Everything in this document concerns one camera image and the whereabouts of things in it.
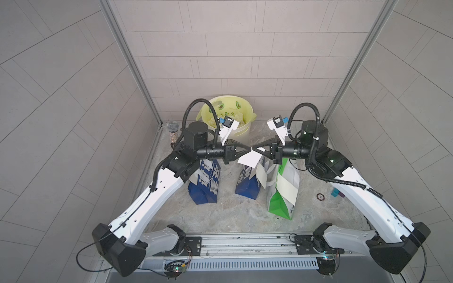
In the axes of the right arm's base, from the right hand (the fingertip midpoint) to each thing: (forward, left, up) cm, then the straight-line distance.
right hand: (255, 151), depth 58 cm
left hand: (0, +2, 0) cm, 2 cm away
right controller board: (-29, -26, -38) cm, 55 cm away
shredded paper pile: (+37, +4, -19) cm, 42 cm away
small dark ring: (-3, -33, -37) cm, 50 cm away
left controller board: (-27, +33, -34) cm, 54 cm away
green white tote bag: (-5, -11, -15) cm, 19 cm away
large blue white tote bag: (-1, +21, -21) cm, 30 cm away
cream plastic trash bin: (+39, +3, -13) cm, 41 cm away
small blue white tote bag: (+1, +2, -30) cm, 31 cm away
